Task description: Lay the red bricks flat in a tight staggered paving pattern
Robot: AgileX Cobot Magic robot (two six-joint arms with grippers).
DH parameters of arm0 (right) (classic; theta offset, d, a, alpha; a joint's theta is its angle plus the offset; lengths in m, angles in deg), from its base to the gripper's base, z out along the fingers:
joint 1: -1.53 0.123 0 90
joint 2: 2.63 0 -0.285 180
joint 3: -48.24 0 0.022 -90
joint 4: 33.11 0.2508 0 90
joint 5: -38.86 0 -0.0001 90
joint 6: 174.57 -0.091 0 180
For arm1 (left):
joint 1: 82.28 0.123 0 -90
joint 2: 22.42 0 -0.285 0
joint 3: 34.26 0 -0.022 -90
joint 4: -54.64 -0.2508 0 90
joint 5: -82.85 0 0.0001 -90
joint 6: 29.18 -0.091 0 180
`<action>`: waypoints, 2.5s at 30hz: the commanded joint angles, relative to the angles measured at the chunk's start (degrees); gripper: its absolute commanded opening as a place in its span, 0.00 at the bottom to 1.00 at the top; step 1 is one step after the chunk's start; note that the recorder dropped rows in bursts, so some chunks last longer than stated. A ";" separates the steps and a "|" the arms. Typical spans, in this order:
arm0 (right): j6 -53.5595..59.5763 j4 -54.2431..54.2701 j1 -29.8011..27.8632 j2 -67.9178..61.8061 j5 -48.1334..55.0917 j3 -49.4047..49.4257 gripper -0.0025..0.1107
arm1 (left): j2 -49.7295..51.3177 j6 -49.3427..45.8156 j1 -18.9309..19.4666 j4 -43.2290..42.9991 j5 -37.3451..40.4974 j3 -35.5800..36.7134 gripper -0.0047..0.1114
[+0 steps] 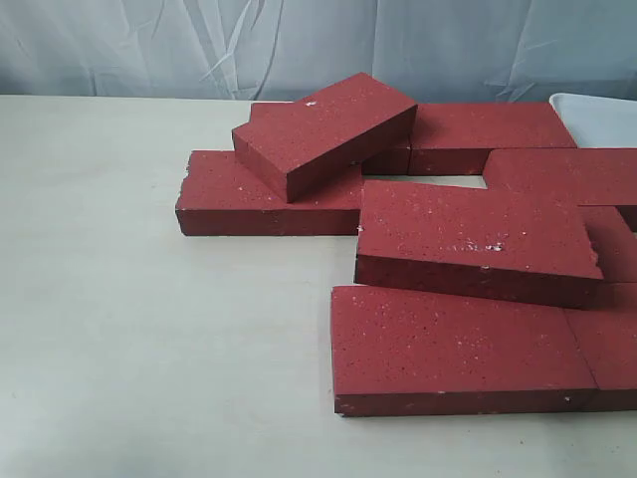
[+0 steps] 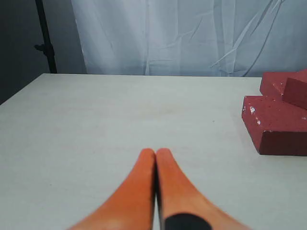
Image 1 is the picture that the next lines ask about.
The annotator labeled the white wrinkled backdrop cloth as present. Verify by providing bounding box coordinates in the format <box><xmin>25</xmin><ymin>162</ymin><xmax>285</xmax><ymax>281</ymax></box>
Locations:
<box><xmin>1</xmin><ymin>1</ymin><xmax>636</xmax><ymax>103</ymax></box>

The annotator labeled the chipped red brick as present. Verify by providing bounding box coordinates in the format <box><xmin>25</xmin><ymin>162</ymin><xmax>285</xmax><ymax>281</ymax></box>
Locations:
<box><xmin>175</xmin><ymin>150</ymin><xmax>363</xmax><ymax>236</ymax></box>

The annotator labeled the white plastic tray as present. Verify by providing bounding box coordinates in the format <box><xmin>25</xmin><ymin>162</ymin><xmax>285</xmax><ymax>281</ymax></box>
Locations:
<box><xmin>548</xmin><ymin>93</ymin><xmax>637</xmax><ymax>148</ymax></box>

